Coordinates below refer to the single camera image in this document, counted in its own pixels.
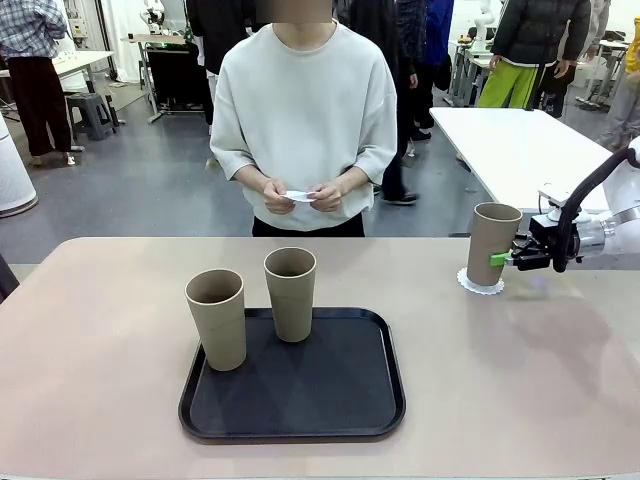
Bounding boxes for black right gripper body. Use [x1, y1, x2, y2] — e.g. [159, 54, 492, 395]
[519, 214, 581, 271]

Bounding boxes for white background work desk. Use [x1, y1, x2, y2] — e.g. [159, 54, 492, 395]
[447, 39, 497, 109]

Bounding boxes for black plastic serving tray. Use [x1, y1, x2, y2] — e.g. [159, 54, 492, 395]
[178, 307, 407, 444]

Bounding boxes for bystander in plaid shirt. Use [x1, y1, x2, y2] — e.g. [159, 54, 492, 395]
[0, 0, 75, 167]

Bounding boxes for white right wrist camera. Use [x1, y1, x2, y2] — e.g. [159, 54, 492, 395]
[537, 183, 595, 225]

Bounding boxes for person right hand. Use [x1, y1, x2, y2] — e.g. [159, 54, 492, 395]
[260, 178, 297, 216]

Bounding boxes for walking bystander in black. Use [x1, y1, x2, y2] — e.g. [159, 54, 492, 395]
[333, 0, 420, 207]

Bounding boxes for beige sweatshirt torso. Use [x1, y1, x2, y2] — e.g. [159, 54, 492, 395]
[209, 19, 399, 233]

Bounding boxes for black sleeved cable bundle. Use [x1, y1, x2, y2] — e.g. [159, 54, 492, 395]
[551, 144, 640, 274]

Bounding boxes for person left forearm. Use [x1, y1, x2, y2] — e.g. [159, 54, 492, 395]
[331, 166, 370, 195]

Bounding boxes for bystander in lime green trousers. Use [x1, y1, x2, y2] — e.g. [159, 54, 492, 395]
[474, 0, 592, 111]

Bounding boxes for person left hand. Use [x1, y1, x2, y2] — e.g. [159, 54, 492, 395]
[309, 180, 347, 214]

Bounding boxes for white desk with black cabinet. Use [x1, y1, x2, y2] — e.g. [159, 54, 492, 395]
[121, 33, 211, 125]

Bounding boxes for person right forearm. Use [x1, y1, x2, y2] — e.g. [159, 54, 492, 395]
[234, 166, 275, 195]

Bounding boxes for bystander in black clothes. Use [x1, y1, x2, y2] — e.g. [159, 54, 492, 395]
[186, 0, 262, 129]

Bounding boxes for black trousers of person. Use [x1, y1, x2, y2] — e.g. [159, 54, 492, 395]
[251, 214, 366, 239]

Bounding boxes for grey plastic step stool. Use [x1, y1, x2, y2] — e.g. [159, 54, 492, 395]
[65, 92, 118, 143]

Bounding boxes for large white side table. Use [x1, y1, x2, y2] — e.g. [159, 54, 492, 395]
[428, 106, 624, 216]

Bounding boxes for bystander in dark blue top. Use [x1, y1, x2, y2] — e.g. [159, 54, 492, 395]
[399, 0, 455, 143]

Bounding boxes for blurred head and neck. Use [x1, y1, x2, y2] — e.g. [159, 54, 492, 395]
[259, 0, 337, 54]

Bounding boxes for tall brown paper cup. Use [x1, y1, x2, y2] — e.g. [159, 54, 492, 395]
[263, 248, 318, 344]
[184, 268, 248, 373]
[466, 202, 524, 287]

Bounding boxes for bystander in yellow top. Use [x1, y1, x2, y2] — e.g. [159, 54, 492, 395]
[597, 14, 640, 152]

